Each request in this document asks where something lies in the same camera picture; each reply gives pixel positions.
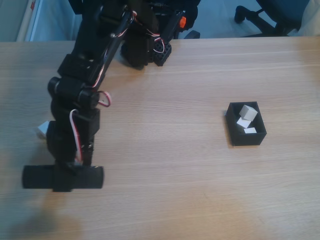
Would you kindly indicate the black open plastic box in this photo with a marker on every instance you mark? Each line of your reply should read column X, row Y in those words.
column 250, row 140

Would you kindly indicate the black clamp with orange knob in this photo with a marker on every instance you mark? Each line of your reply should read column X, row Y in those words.
column 182, row 22

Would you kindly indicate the white wooden cube block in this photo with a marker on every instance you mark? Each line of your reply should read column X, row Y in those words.
column 242, row 123
column 250, row 130
column 248, row 112
column 42, row 130

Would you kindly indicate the white board with red mark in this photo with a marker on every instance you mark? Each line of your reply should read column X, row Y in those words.
column 28, row 22

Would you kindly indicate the beige cloth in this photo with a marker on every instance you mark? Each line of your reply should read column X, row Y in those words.
column 311, row 22

